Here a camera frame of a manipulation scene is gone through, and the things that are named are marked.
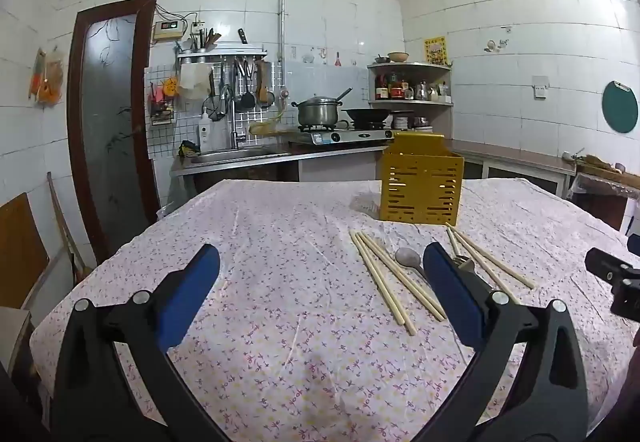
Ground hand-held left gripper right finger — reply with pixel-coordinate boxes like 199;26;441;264
415;242;591;442

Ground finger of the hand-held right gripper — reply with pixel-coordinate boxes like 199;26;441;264
584;247;634;283

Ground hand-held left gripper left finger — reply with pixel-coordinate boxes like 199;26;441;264
50;243;236;442

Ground yellow perforated utensil holder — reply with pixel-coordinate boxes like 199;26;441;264
378;131;465;227

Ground metal spoon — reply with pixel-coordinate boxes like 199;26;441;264
394;247;432;282

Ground floral tablecloth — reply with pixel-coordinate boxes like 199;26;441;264
29;177;637;442

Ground wooden chopping block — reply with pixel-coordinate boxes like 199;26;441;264
574;151;640;184

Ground wooden stick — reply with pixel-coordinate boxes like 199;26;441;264
46;171;87;275

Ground white dish soap bottle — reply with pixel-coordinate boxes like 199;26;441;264
198;111;214;154

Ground steel sink with faucet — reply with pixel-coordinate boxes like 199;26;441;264
144;63;301;159

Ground green round cutting board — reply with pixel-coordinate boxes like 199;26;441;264
601;80;640;137

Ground metal faucet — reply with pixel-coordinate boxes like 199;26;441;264
220;86;249;151

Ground stack of dishes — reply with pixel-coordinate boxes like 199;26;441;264
392;114;434;131

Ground wooden board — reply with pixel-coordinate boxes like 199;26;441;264
0;192;51;313

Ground steel gas stove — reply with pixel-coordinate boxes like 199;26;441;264
299;123;397;146

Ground dark brown frosted glass door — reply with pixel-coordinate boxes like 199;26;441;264
66;0;162;265

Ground black wok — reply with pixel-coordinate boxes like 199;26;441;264
341;107;416;124

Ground white hanging cloth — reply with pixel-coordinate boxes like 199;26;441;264
178;64;214;101

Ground row of condiment bottles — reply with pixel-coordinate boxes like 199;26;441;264
374;71;452;103

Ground wooden spatula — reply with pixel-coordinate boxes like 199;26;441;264
255;60;269;104

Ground steel pot with lid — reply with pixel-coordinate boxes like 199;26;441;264
291;87;354;129

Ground grey corner shelf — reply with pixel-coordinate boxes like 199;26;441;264
367;60;455;134

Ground metal cup of kitchen tools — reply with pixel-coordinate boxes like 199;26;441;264
186;27;222;55

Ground small wire basket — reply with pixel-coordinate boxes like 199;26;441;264
150;101;176;127

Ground yellow gas hose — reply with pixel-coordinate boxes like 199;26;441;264
248;106;297;139

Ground metal wall rack shelf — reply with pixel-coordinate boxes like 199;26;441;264
176;42;269;65

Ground yellow wall poster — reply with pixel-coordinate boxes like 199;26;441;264
423;36;447;66

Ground orange plastic bags on wall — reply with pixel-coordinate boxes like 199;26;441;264
28;46;66;109

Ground beige wall controller box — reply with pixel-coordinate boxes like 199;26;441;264
152;19;189;42

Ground grey wall pipe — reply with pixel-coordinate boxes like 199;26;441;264
56;0;289;90

